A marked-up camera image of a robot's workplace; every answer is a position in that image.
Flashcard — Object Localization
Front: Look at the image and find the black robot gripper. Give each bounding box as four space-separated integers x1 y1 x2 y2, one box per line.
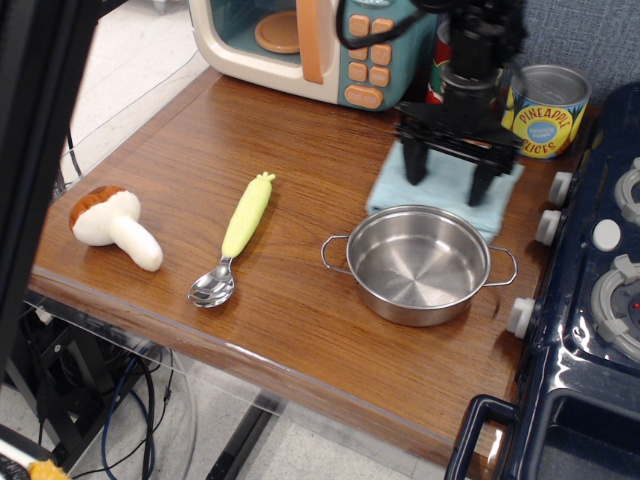
396 69 521 207

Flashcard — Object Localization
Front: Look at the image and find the light blue towel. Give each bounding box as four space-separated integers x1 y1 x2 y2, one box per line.
366 141 525 242

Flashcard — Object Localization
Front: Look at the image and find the spoon with green handle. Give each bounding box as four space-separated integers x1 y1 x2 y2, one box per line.
188 172 276 308

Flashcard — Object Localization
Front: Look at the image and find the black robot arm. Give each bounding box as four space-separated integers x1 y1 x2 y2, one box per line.
1 1 520 396

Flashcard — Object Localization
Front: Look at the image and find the white stove knob top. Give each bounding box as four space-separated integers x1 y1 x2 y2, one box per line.
548 171 573 206

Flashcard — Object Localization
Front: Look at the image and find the white stove knob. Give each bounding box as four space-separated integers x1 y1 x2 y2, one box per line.
535 210 561 246
548 171 573 206
507 298 536 339

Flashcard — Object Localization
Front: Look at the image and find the yellow plush object corner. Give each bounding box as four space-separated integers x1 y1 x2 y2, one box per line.
26 460 70 480

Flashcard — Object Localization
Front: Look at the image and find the stainless steel pot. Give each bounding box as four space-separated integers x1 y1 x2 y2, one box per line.
320 205 519 328

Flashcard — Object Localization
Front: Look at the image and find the pineapple slices can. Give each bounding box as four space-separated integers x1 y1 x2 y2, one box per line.
501 64 592 159

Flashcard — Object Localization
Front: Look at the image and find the tomato sauce can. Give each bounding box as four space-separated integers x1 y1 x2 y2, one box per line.
426 20 451 104

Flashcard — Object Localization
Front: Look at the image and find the white stove knob middle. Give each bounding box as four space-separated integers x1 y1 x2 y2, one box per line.
535 210 561 246

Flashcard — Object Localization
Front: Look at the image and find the toy microwave teal and cream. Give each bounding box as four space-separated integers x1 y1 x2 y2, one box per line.
189 1 438 111

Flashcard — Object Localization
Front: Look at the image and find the white stove knob bottom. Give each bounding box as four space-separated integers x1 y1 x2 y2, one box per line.
507 298 536 339

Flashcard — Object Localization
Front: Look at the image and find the dark blue toy stove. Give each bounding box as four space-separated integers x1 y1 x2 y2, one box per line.
446 83 639 479

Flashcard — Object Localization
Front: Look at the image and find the clear acrylic table guard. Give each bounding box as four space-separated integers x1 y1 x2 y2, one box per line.
30 69 452 464

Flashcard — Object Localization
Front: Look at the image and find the plush mushroom toy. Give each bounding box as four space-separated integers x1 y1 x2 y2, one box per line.
69 185 164 272

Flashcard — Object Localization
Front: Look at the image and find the blue cable under table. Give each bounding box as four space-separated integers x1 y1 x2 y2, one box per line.
101 357 156 480

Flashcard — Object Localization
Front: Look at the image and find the black cable under table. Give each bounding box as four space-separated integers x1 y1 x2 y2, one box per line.
69 349 176 480

